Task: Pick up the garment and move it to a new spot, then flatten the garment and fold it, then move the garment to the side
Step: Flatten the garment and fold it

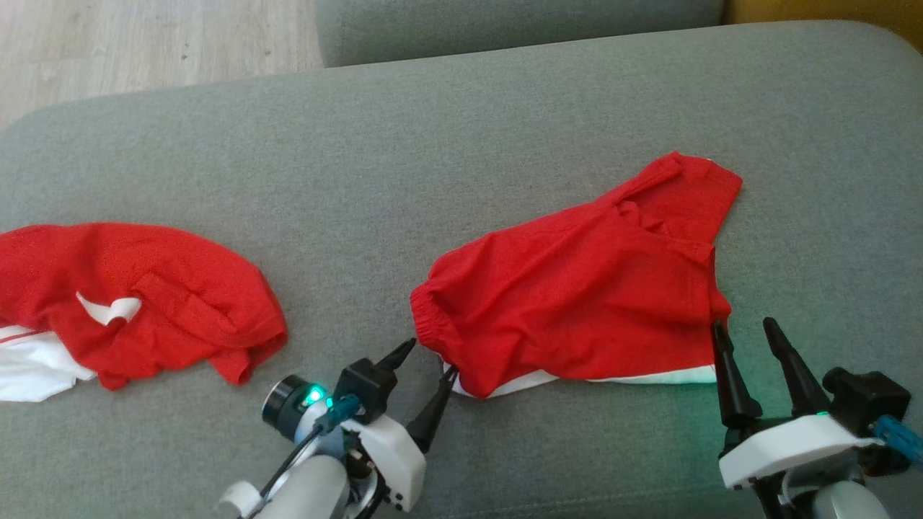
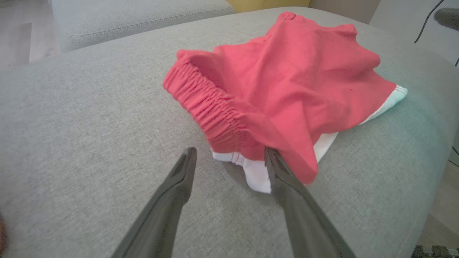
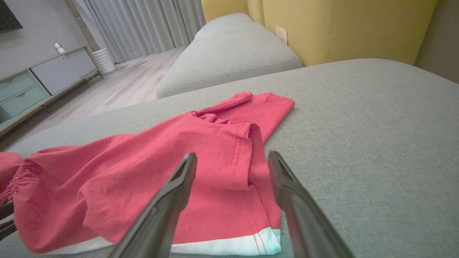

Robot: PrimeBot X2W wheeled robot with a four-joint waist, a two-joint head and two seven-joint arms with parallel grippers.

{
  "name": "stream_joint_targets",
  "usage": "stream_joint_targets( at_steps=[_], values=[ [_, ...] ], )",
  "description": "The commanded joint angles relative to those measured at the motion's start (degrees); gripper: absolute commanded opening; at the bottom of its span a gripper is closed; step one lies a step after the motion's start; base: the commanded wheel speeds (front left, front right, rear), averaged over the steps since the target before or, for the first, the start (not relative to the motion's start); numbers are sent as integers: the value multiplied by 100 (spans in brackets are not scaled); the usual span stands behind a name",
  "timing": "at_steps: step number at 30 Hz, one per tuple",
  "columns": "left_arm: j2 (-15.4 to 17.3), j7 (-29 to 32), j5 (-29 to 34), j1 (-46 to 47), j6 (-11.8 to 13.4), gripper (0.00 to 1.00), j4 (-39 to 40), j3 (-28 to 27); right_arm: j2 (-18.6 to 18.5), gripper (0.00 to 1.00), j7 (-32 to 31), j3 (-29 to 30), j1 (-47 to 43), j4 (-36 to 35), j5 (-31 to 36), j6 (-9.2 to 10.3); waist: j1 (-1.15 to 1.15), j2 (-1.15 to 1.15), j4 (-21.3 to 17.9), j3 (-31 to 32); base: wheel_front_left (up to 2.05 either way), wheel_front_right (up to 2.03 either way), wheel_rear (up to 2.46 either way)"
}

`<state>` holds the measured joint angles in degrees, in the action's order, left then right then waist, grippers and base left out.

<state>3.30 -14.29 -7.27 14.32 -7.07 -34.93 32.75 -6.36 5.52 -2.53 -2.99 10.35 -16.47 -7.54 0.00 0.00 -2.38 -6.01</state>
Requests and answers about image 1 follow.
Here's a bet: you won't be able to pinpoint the red basketball jersey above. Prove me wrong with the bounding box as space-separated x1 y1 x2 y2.
0 222 289 403

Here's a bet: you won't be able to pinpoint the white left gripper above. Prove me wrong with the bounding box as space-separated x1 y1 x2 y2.
343 339 459 513

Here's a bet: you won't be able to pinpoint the red shorts with white trim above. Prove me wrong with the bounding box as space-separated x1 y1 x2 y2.
410 151 743 399

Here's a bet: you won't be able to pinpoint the yellow sofa backrest cushion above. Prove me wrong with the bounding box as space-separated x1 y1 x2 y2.
725 0 923 51

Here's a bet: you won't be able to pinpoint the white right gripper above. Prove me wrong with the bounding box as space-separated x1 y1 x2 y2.
710 317 884 491

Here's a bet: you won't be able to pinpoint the right blue-plug camera cable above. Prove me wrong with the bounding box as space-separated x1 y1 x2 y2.
871 416 923 463

